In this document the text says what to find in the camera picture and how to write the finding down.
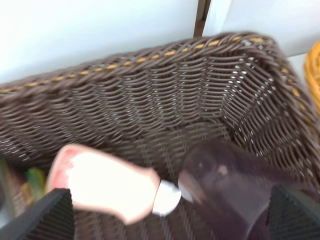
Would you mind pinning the light brown wicker basket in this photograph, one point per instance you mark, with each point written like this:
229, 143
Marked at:
312, 73

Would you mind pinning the black pump dispenser bottle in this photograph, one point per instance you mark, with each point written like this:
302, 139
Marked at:
20, 189

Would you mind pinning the dark brown wicker basket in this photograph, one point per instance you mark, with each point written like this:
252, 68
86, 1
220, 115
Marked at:
151, 106

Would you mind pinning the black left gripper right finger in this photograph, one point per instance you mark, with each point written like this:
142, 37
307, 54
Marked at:
294, 214

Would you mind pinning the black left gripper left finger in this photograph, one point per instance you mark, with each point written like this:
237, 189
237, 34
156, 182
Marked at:
50, 218

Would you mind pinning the translucent purple plastic cup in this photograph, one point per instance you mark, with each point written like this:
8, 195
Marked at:
231, 188

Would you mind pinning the pink lotion bottle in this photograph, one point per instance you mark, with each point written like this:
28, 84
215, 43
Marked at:
101, 182

